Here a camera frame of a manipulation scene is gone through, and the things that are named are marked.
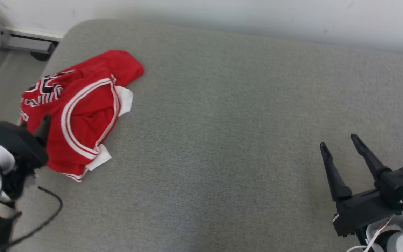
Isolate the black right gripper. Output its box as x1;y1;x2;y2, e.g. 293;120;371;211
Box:
320;134;403;238

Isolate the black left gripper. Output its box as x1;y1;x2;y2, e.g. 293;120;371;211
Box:
0;114;51;171

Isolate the red Bulls basketball jersey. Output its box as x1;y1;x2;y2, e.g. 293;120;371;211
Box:
20;50;144;183

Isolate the black caster wheel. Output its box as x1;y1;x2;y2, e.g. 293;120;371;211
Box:
30;51;50;62

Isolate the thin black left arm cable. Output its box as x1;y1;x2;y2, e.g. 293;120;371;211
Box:
0;187;64;252

